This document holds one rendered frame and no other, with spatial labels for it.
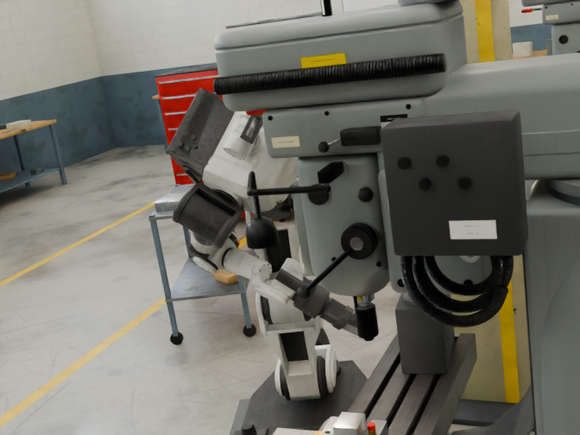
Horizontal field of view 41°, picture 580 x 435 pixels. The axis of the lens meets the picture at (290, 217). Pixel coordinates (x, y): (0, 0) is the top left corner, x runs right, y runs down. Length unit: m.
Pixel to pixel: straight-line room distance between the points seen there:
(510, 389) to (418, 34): 2.54
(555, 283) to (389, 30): 0.53
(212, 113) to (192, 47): 10.15
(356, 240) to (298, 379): 1.18
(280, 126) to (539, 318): 0.60
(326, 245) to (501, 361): 2.18
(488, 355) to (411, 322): 1.65
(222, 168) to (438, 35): 0.80
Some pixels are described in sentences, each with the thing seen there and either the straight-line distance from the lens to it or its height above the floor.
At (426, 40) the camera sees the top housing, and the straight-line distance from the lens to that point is 1.41.
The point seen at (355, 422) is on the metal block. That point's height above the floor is 1.08.
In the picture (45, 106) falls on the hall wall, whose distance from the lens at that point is 12.13.
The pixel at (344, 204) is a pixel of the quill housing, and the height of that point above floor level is 1.53.
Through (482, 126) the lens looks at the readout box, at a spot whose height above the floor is 1.72.
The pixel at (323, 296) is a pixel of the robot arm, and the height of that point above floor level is 1.15.
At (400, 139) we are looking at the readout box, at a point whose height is 1.71.
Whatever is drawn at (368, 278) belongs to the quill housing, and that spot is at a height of 1.37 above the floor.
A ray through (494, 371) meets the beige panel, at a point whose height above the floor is 0.19.
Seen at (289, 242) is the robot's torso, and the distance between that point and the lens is 2.36.
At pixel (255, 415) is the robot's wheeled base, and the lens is 2.79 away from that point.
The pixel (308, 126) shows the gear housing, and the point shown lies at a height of 1.69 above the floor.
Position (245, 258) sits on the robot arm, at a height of 1.24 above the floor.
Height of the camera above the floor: 1.93
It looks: 15 degrees down
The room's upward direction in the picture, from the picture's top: 9 degrees counter-clockwise
